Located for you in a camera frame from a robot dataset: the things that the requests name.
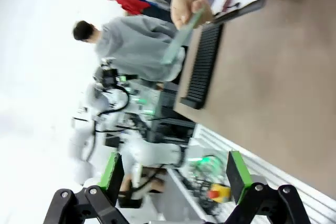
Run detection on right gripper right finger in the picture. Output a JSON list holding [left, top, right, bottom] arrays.
[[225, 150, 312, 224]]

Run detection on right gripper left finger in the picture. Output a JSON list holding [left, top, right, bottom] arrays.
[[43, 152, 127, 224]]

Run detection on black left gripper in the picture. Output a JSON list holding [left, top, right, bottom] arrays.
[[93, 60, 119, 91]]

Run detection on green PCB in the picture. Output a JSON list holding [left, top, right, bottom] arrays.
[[160, 6, 207, 65]]

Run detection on person's right hand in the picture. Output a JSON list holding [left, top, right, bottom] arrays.
[[170, 0, 213, 29]]

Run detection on red emergency stop button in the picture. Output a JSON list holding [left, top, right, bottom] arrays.
[[208, 184, 232, 205]]

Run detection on person in grey hoodie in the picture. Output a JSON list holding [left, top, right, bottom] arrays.
[[72, 15, 188, 82]]

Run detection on black equipment cabinet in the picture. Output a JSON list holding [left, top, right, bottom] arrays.
[[146, 81, 197, 146]]

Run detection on long black slotted rack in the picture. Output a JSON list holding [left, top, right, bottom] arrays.
[[180, 22, 224, 110]]

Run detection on white table side rail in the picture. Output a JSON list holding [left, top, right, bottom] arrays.
[[187, 124, 336, 224]]

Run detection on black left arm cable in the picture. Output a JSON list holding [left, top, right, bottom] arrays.
[[90, 86, 131, 162]]

